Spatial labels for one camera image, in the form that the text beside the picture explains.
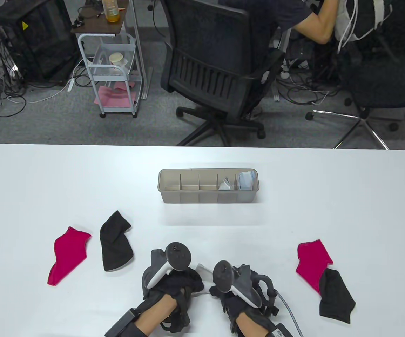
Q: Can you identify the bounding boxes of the person's left hand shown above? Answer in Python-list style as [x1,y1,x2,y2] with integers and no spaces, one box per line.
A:
[141,268,204,316]

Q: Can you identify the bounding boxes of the person's right hand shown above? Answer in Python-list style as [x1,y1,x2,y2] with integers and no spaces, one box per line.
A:
[209,285,277,333]

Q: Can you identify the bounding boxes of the grey tracking controller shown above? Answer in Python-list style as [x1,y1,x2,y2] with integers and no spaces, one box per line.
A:
[212,260,262,309]
[148,242,191,288]

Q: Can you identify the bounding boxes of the black sock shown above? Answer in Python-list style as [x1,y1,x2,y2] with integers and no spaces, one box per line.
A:
[319,269,356,324]
[100,210,134,272]

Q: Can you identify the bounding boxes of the pink sock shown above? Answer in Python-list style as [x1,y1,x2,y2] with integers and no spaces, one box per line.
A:
[296,240,333,295]
[47,226,92,286]

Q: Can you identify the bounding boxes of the person's right forearm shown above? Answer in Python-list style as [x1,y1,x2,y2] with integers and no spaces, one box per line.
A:
[236,312,269,337]

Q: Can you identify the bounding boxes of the person's left forearm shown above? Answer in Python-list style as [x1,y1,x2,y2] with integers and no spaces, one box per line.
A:
[136,295,178,334]

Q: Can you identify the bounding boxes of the beige divided organizer box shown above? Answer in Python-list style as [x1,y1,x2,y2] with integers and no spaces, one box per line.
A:
[158,168,259,204]

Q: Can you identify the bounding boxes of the pink cloth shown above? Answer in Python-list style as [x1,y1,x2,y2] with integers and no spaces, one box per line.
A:
[94,81,138,107]

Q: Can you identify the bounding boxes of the cream cup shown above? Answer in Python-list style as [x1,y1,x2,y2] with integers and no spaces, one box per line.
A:
[109,53,130,67]

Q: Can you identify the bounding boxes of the black mesh office chair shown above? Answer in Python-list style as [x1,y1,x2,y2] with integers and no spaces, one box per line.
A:
[160,0,287,147]

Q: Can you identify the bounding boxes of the dark chair with chrome base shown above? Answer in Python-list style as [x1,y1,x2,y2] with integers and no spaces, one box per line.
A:
[306,0,405,150]

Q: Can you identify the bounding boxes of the white rolling cart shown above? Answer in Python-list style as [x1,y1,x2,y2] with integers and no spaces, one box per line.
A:
[71,4,143,118]

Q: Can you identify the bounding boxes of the bottle of orange liquid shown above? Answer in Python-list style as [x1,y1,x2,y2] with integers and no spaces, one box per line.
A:
[102,0,120,22]

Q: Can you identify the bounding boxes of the black computer tower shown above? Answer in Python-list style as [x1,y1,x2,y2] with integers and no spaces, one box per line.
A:
[0,0,80,86]

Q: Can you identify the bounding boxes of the cream backpack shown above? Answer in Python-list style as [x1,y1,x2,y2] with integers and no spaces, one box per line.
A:
[334,0,394,53]

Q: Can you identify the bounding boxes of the grey cable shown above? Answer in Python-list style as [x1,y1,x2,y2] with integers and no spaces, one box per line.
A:
[274,291,303,337]

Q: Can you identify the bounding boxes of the white metal frame post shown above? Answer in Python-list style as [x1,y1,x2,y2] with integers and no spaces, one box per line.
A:
[125,0,152,100]
[272,28,293,102]

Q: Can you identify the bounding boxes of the black cable tangle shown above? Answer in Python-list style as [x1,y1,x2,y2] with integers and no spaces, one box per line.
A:
[0,33,27,141]
[276,33,345,106]

